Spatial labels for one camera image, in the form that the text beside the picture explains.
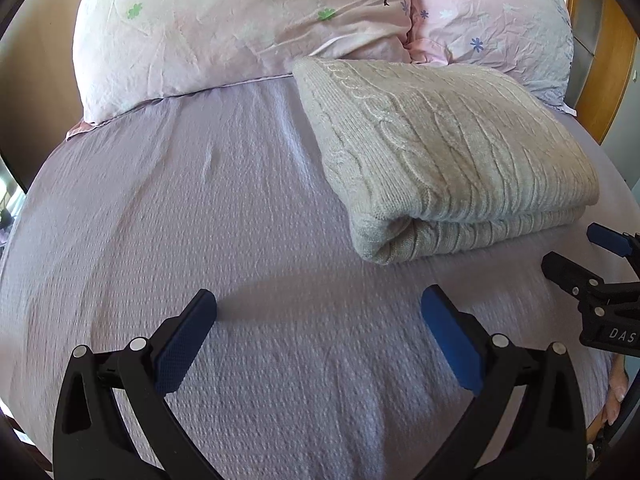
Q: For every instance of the wooden headboard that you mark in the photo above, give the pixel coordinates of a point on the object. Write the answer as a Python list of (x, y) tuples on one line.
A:
[(607, 60)]

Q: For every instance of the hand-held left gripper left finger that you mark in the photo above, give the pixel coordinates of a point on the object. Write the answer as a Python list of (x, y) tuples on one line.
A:
[(182, 345)]

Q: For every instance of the pink pillow with tree print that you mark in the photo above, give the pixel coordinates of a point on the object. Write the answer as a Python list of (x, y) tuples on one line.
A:
[(220, 25)]

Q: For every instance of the grey knitted blanket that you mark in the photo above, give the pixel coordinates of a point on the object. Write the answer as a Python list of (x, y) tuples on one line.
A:
[(440, 160)]

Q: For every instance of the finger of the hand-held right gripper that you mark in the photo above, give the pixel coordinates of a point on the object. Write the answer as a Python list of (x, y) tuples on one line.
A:
[(567, 271), (609, 240)]

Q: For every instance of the person's right hand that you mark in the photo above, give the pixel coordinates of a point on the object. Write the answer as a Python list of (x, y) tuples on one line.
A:
[(616, 390)]

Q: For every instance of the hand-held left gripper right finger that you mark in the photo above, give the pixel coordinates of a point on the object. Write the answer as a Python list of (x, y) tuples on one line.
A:
[(452, 340)]

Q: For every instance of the lilac textured bed blanket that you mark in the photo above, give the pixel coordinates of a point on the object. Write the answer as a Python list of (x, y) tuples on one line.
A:
[(210, 220)]

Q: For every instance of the pink pillow with white flowers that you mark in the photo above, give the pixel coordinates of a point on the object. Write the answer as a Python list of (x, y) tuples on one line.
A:
[(480, 15)]

